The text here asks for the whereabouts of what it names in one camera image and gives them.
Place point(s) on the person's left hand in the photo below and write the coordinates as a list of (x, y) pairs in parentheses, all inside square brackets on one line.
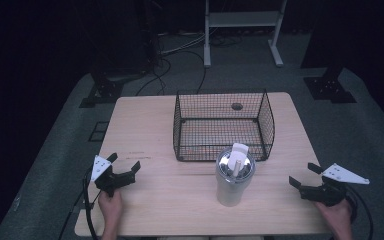
[(110, 208)]

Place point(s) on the white tumbler with lid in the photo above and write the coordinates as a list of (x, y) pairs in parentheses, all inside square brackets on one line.
[(231, 190)]

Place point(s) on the person's right hand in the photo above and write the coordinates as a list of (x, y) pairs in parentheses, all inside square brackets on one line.
[(338, 215)]

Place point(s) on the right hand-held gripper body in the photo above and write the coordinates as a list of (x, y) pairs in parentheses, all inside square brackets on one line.
[(326, 193)]

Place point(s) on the white desk frame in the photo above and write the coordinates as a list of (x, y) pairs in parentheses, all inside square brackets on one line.
[(243, 19)]

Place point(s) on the black stand with base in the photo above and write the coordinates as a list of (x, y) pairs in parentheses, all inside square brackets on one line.
[(105, 90), (328, 88)]

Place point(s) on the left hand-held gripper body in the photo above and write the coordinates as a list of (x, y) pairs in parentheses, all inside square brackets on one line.
[(110, 181)]

